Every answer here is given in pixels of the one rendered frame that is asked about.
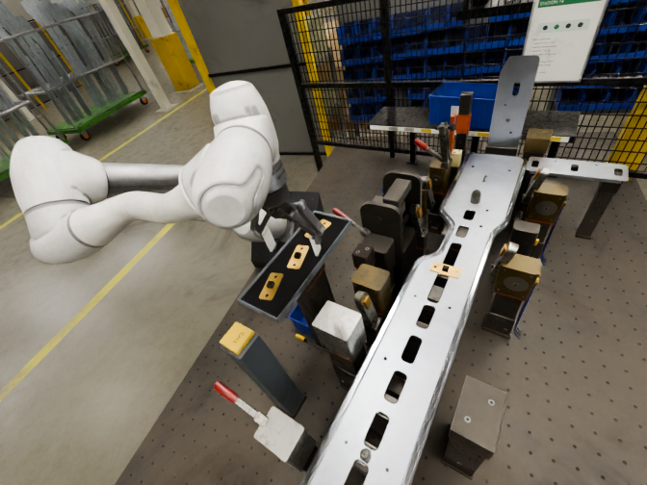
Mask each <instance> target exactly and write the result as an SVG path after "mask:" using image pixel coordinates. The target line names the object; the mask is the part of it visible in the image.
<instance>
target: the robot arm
mask: <svg viewBox="0 0 647 485"><path fill-rule="evenodd" d="M210 109H211V116H212V119H213V122H214V124H215V127H214V134H215V139H214V140H213V141H212V143H208V144H206V145H205V146H204V147H203V148H202V149H201V150H200V151H199V152H198V153H197V154H196V155H195V156H194V157H193V158H192V159H191V160H190V161H189V162H188V163H187V164H186V165H185V166H180V165H153V164H118V163H100V162H99V161H97V160H96V159H94V158H92V157H89V156H85V155H83V154H80V153H77V152H75V151H72V149H71V148H70V147H69V146H68V145H67V144H65V143H64V142H62V141H61V140H58V139H55V138H50V137H46V136H31V137H27V138H24V139H21V140H19V141H18V142H17V143H16V144H15V146H14V148H13V152H12V155H11V161H10V177H11V182H12V186H13V192H14V195H15V198H16V201H17V203H18V205H19V207H20V209H21V210H22V213H23V215H24V217H25V220H26V223H27V226H28V230H29V233H30V236H31V239H30V249H31V252H32V254H33V256H34V257H35V258H36V259H38V260H39V261H41V262H43V263H46V264H63V263H72V262H76V261H80V260H82V259H85V258H87V257H89V256H90V255H92V254H94V253H96V252H97V251H99V250H100V249H101V248H102V247H104V246H105V245H106V244H108V243H109V242H111V241H112V240H113V238H114V237H115V236H116V235H117V234H118V233H119V232H121V231H122V230H123V229H124V228H125V227H126V226H127V225H128V224H130V223H131V222H132V221H134V220H136V219H142V220H148V221H153V222H159V223H177V222H182V221H186V220H189V219H192V218H196V217H203V219H205V220H206V221H207V222H209V223H210V224H212V225H214V226H216V227H218V228H223V229H233V231H234V233H235V234H236V235H237V236H239V237H240V238H242V239H244V240H247V241H251V242H266V244H267V246H268V248H269V251H270V252H272V251H273V250H275V249H276V246H277V243H278V241H282V242H285V243H286V242H287V241H288V240H289V239H290V238H291V237H292V236H293V235H294V228H295V224H296V225H297V226H299V227H300V228H301V229H303V230H304V231H305V232H307V233H308V234H309V235H310V237H309V239H310V242H311V244H312V247H313V250H314V253H315V256H319V253H320V251H321V245H320V243H321V240H322V239H321V236H322V235H323V233H324V229H325V227H324V225H323V224H322V223H321V222H320V221H319V220H318V219H317V218H316V216H315V215H314V214H313V213H312V212H311V211H310V210H309V208H308V207H307V206H306V203H305V201H304V200H303V199H301V200H300V201H299V202H293V201H292V200H291V198H290V193H289V190H288V187H287V184H286V180H287V174H286V171H285V168H284V166H283V164H282V159H281V157H280V155H279V149H278V139H277V135H276V132H275V129H274V126H273V123H272V118H271V116H270V113H269V111H268V108H267V106H266V104H265V102H264V100H263V99H262V97H261V95H260V94H259V92H258V91H257V89H256V88H255V87H254V86H253V85H252V84H251V83H250V82H245V81H232V82H228V83H225V84H223V85H221V86H220V87H218V88H216V89H215V90H213V91H212V92H211V94H210ZM106 198H110V199H107V200H105V199H106ZM104 200H105V201H104Z"/></svg>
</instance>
